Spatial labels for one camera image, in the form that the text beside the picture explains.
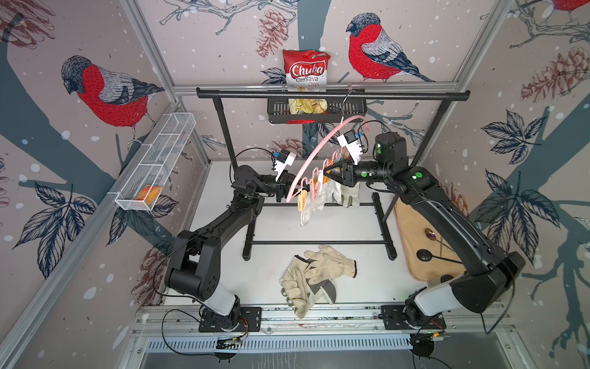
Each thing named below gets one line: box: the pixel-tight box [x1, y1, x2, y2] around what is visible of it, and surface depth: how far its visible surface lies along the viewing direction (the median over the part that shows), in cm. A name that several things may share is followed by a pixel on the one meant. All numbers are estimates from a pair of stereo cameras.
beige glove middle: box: [279, 256, 316, 320], surface depth 80 cm
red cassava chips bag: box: [282, 49, 332, 124], surface depth 84 cm
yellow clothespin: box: [297, 189, 309, 213], surface depth 59 cm
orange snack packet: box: [135, 186, 163, 207], surface depth 68 cm
